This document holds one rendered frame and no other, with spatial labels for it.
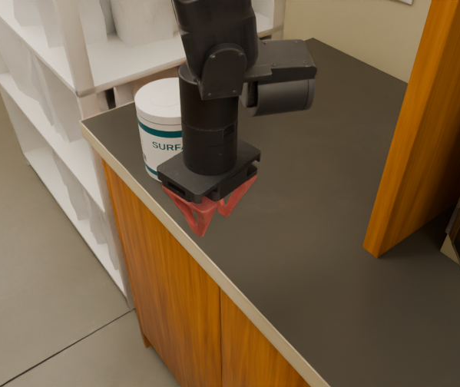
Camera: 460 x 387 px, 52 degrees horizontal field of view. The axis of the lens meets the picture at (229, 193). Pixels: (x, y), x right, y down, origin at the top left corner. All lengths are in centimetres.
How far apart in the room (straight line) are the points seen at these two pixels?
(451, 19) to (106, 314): 157
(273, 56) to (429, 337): 44
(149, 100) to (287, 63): 42
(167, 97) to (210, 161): 37
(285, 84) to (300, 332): 35
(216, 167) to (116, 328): 139
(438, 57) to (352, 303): 35
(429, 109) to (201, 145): 29
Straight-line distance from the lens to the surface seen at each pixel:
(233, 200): 56
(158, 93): 84
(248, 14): 37
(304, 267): 74
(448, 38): 58
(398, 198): 70
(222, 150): 48
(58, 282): 201
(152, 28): 141
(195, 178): 49
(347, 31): 138
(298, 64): 45
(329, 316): 70
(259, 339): 82
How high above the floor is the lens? 151
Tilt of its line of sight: 42 degrees down
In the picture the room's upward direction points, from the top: straight up
